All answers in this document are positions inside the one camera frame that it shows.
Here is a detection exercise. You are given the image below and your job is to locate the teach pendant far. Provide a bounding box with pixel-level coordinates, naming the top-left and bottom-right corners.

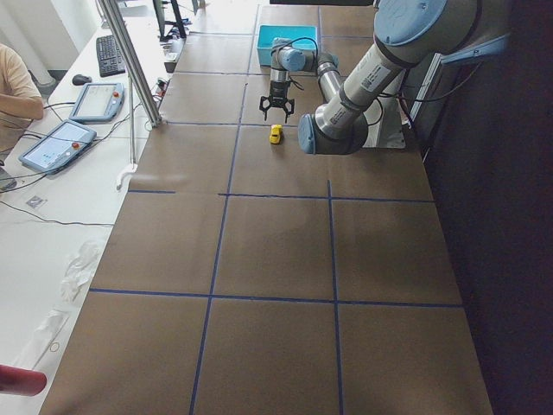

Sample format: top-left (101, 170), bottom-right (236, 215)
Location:
top-left (69, 83), bottom-right (124, 124)

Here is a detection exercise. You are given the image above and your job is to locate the aluminium frame post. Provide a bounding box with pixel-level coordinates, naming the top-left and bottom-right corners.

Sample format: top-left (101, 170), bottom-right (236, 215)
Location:
top-left (98, 1), bottom-right (166, 128)

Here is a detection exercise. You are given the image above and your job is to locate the black computer mouse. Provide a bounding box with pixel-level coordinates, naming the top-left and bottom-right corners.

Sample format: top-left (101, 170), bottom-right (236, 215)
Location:
top-left (72, 74), bottom-right (92, 86)

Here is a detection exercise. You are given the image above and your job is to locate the black camera cable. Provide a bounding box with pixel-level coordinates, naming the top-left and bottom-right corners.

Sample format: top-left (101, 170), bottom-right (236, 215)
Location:
top-left (284, 36), bottom-right (321, 92)

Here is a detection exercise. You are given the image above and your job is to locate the teach pendant near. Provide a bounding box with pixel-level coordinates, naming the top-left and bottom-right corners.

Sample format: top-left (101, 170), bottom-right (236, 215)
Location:
top-left (18, 120), bottom-right (97, 175)

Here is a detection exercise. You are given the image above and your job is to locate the light blue plastic bin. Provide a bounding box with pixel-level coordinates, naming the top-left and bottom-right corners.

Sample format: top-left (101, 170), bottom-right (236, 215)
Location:
top-left (257, 25), bottom-right (319, 67)

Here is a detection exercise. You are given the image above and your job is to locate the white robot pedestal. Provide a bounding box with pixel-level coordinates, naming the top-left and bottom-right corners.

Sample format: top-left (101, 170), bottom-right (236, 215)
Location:
top-left (363, 98), bottom-right (406, 149)

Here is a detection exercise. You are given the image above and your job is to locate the person in beige shirt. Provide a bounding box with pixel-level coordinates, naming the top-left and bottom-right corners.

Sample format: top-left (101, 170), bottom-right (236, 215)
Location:
top-left (1, 44), bottom-right (44, 150)

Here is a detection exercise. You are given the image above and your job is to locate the red cylinder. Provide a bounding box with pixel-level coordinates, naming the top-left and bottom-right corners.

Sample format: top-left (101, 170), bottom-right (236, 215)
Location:
top-left (0, 365), bottom-right (48, 396)

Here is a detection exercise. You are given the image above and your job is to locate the yellow beetle toy car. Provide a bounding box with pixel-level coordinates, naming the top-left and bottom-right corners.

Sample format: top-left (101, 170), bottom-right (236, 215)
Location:
top-left (269, 124), bottom-right (283, 145)

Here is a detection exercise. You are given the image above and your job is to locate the black keyboard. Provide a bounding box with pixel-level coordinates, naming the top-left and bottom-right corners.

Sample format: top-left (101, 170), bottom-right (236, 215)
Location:
top-left (96, 35), bottom-right (125, 78)

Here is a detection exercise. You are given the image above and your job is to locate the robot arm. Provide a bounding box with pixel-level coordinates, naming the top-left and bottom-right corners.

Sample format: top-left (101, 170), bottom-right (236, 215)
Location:
top-left (259, 37), bottom-right (341, 121)
top-left (298, 1), bottom-right (512, 155)

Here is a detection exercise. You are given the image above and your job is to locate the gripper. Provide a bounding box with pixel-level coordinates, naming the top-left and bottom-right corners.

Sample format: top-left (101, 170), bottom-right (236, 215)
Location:
top-left (259, 81), bottom-right (295, 124)

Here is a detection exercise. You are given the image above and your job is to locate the teach pendant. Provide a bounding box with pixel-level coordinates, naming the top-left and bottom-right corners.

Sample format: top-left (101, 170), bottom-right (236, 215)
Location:
top-left (69, 83), bottom-right (124, 124)
top-left (18, 120), bottom-right (97, 175)

